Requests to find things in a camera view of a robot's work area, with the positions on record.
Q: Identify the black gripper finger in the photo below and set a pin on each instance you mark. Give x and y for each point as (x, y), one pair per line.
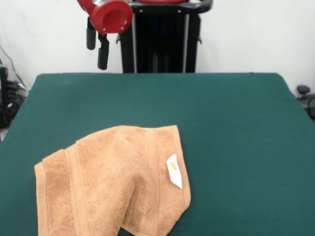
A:
(90, 37)
(103, 56)

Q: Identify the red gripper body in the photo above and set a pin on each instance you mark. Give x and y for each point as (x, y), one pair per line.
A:
(110, 18)

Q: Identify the tan terry towel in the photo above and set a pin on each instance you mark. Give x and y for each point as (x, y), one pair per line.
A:
(98, 184)

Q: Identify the dark green table cloth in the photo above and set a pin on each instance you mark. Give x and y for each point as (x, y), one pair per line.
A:
(233, 123)

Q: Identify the black office chair part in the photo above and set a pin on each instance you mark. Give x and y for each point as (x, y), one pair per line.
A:
(307, 100)

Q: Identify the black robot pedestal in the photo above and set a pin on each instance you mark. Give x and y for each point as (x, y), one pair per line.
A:
(160, 37)

